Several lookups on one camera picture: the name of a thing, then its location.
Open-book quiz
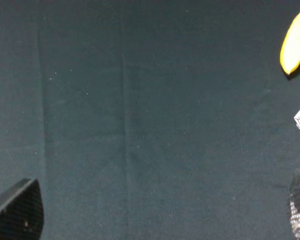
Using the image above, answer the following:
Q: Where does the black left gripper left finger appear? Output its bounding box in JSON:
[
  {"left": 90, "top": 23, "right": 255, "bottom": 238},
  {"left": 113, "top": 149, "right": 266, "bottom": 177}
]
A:
[{"left": 0, "top": 178, "right": 44, "bottom": 240}]

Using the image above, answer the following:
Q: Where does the yellow banana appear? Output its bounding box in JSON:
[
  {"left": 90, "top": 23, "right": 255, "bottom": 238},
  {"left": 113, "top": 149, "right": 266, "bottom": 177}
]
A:
[{"left": 279, "top": 12, "right": 300, "bottom": 75}]

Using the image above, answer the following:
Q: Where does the black tablecloth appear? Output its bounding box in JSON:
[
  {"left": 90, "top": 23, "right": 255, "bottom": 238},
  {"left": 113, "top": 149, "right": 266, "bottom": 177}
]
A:
[{"left": 0, "top": 0, "right": 300, "bottom": 240}]

